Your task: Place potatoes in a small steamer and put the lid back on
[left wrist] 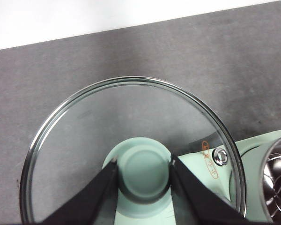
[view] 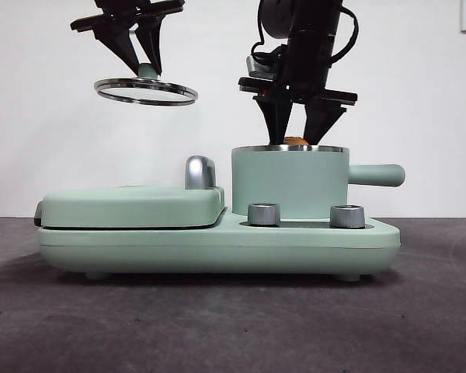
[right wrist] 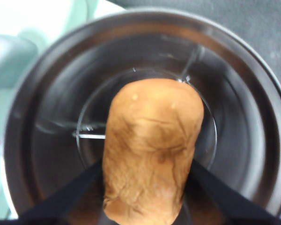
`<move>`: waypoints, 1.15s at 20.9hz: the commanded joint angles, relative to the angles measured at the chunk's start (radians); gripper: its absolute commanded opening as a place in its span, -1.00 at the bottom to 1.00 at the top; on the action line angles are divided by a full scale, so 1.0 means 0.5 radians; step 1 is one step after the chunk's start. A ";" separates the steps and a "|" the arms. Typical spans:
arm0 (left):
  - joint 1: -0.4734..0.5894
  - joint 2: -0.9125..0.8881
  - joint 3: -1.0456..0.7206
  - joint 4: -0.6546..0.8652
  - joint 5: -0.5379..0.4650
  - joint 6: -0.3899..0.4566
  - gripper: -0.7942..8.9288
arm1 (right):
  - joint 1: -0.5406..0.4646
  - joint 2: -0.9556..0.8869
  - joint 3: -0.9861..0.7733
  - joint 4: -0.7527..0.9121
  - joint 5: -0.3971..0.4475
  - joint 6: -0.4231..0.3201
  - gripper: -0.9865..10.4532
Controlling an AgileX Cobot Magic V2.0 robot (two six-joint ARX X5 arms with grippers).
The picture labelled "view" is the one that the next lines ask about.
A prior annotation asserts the green breakfast maker base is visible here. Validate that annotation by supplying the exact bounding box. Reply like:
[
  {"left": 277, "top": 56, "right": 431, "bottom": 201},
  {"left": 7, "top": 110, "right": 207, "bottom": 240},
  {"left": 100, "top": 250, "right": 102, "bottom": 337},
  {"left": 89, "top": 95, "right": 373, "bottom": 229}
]
[{"left": 37, "top": 205, "right": 401, "bottom": 282}]

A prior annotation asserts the glass pot lid green knob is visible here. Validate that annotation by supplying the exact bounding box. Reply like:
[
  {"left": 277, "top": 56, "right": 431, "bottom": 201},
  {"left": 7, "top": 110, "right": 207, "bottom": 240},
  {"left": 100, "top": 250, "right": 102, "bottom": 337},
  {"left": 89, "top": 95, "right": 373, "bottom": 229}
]
[{"left": 93, "top": 63, "right": 200, "bottom": 107}]

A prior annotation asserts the silver control knob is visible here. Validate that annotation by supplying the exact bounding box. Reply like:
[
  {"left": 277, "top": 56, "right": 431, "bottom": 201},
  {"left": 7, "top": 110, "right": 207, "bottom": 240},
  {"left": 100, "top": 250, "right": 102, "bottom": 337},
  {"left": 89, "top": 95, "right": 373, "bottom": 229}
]
[
  {"left": 246, "top": 203, "right": 282, "bottom": 228},
  {"left": 329, "top": 204, "right": 367, "bottom": 230}
]

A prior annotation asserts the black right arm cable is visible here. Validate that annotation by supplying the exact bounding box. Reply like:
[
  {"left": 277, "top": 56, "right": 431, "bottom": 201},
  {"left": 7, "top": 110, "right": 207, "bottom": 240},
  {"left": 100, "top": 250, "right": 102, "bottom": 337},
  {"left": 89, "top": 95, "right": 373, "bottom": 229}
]
[{"left": 249, "top": 0, "right": 361, "bottom": 65}]

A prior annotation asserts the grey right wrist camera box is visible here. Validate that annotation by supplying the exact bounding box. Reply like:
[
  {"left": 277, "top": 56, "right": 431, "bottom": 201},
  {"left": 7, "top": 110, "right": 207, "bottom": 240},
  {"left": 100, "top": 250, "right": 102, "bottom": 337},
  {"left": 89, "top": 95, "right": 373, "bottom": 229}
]
[{"left": 245, "top": 54, "right": 283, "bottom": 79}]

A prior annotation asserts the silver griddle lid handle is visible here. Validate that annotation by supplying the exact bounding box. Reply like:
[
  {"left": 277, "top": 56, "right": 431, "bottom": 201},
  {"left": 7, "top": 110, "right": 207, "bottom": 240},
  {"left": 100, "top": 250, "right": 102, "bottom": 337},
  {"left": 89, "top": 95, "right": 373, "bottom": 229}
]
[{"left": 184, "top": 155, "right": 219, "bottom": 192}]

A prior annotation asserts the green pot with handle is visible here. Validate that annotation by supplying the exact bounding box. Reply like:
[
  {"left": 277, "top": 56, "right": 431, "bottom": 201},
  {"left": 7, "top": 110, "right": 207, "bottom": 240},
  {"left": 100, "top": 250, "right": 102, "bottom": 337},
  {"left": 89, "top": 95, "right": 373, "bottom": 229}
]
[{"left": 231, "top": 144, "right": 407, "bottom": 218}]

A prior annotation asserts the green hinged griddle lid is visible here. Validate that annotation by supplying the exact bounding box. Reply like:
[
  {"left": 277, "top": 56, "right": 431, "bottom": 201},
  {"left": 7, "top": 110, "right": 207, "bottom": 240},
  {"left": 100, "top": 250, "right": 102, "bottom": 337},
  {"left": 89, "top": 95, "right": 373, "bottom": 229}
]
[{"left": 33, "top": 185, "right": 227, "bottom": 230}]

